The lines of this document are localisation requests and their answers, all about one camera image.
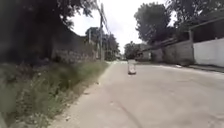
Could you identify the grey concrete pavement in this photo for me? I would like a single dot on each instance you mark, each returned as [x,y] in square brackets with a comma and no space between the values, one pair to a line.
[206,68]

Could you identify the pole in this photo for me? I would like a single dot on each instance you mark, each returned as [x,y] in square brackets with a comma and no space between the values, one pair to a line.
[101,40]

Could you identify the dark trees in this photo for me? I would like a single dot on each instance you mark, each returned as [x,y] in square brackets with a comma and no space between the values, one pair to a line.
[153,20]
[26,26]

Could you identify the stone wall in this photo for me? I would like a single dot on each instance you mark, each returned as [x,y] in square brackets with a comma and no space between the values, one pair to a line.
[73,50]

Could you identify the white wall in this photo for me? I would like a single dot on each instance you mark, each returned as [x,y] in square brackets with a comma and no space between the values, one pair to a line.
[208,52]

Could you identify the grass verge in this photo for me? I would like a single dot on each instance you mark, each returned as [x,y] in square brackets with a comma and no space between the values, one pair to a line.
[40,90]

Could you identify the building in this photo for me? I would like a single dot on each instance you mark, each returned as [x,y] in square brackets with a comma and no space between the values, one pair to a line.
[206,30]

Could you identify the grey asphalt road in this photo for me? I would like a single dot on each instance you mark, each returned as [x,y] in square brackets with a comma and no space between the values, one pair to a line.
[160,100]

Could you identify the small white robot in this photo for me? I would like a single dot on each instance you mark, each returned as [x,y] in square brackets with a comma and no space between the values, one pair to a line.
[132,69]

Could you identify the tree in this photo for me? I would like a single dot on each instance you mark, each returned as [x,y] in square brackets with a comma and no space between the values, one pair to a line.
[131,50]

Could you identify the grey block wall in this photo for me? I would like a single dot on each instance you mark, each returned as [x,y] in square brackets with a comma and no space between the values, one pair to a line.
[176,52]

